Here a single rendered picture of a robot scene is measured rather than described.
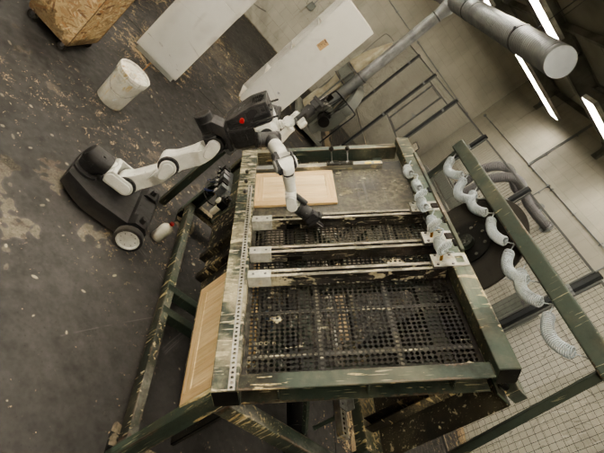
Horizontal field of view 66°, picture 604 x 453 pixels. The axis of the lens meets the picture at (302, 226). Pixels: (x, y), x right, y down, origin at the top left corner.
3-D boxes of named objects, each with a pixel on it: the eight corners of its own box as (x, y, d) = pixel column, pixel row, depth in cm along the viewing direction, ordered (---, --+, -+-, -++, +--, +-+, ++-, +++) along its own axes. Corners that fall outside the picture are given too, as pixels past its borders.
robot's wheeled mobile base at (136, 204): (48, 192, 298) (78, 161, 286) (76, 154, 339) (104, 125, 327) (130, 250, 328) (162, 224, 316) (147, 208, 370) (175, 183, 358)
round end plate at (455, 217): (401, 235, 356) (496, 174, 327) (405, 240, 359) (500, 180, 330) (428, 314, 292) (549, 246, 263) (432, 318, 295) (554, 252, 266)
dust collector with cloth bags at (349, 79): (291, 98, 950) (380, 22, 870) (314, 123, 979) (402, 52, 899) (289, 123, 836) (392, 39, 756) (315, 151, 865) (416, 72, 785)
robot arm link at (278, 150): (296, 152, 261) (283, 136, 278) (274, 158, 258) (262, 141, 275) (298, 170, 268) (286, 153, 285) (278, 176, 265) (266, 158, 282)
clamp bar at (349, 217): (253, 223, 303) (249, 191, 289) (436, 214, 305) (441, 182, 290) (253, 232, 295) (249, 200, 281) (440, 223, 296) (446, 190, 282)
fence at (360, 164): (256, 170, 358) (256, 165, 356) (380, 164, 359) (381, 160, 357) (256, 173, 354) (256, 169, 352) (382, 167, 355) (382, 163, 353)
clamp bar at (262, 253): (251, 253, 278) (246, 221, 264) (450, 244, 279) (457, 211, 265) (250, 265, 270) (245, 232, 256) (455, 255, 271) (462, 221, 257)
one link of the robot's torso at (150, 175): (108, 185, 315) (168, 157, 304) (116, 170, 331) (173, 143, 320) (122, 202, 323) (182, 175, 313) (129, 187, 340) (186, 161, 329)
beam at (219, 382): (244, 162, 382) (242, 150, 375) (258, 161, 382) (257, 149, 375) (213, 407, 205) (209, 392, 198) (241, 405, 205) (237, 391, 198)
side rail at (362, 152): (258, 161, 382) (257, 149, 375) (393, 155, 383) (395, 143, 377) (258, 164, 377) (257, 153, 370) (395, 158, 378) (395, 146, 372)
